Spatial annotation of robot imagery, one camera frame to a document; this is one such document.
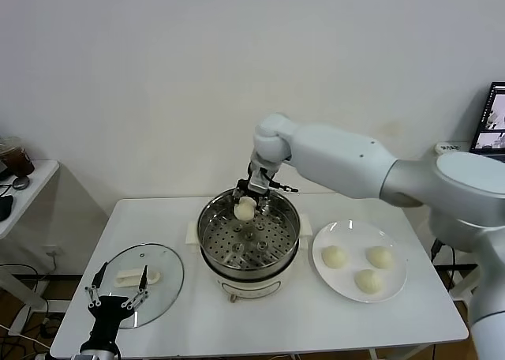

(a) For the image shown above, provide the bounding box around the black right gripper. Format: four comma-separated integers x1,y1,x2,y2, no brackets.
231,160,278,218

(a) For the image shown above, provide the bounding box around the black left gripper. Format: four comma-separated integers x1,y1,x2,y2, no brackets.
84,261,150,344

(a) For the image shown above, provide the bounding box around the white steamed baozi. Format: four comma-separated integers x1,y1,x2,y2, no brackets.
354,268,383,295
321,245,348,268
366,246,395,269
234,196,256,222

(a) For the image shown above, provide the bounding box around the glass lid with cream handle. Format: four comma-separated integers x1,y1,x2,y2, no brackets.
91,242,185,329

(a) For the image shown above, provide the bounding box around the perforated steel steamer basket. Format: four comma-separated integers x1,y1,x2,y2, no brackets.
196,185,300,276

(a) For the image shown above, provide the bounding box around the white round plate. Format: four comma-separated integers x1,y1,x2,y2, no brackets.
312,219,408,304

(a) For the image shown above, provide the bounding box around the white side table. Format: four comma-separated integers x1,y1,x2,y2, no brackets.
0,160,60,333

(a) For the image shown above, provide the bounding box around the black computer mouse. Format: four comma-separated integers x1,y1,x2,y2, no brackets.
0,194,15,222

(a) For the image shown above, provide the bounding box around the iced coffee plastic cup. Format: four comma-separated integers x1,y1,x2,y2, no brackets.
0,137,36,178

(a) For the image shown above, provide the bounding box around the white laptop desk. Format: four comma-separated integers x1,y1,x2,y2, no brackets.
433,141,481,304

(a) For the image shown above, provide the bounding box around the dark open laptop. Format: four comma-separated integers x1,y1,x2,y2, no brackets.
469,81,505,156

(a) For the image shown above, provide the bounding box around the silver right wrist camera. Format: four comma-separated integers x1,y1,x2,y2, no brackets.
251,169,274,192

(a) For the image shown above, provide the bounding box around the black floor cable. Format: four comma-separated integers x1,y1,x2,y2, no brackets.
0,261,54,337

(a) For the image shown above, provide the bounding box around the black cable with adapter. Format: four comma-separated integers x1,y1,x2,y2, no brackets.
430,237,457,294

